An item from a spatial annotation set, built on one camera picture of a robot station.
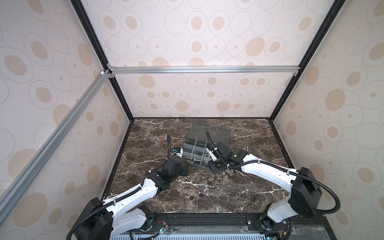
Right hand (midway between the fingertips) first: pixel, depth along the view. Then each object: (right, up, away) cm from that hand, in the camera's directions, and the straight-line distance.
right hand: (211, 164), depth 84 cm
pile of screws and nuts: (-11, -18, -2) cm, 21 cm away
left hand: (-11, +2, -2) cm, 11 cm away
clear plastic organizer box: (-9, +6, +17) cm, 20 cm away
